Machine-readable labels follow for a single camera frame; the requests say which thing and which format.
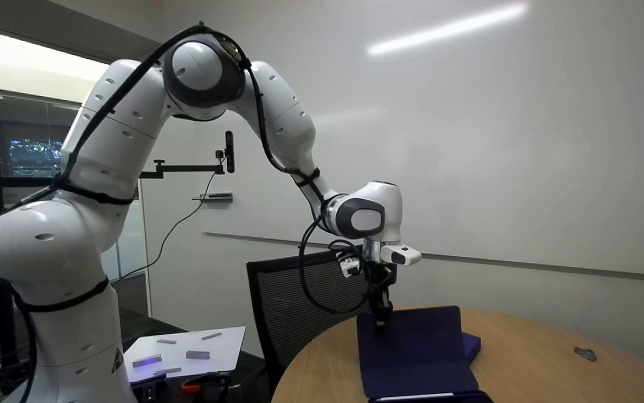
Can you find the dark monitor screen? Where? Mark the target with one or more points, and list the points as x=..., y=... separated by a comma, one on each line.
x=33, y=148

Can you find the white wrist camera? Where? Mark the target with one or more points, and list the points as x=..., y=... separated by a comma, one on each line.
x=403, y=255

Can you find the grey whiteboard rail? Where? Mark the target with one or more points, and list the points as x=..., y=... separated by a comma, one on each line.
x=531, y=264

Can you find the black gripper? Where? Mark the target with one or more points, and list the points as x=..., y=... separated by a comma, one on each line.
x=379, y=277

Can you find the black tablet in purple case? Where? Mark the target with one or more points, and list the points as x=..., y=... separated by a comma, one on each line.
x=475, y=396

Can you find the black camera on boom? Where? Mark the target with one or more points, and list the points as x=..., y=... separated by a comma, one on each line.
x=229, y=150

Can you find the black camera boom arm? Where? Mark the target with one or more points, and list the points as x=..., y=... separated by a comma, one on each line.
x=184, y=169

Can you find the small red object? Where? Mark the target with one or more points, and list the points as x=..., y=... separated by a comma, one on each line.
x=192, y=389

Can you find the small purple block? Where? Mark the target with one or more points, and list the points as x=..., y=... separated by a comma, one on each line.
x=472, y=347

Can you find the small grey wall fixture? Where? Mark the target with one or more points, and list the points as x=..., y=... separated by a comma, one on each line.
x=213, y=197

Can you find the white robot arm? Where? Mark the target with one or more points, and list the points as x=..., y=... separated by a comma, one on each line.
x=114, y=136

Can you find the black mesh office chair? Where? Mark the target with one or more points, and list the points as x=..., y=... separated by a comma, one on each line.
x=292, y=314

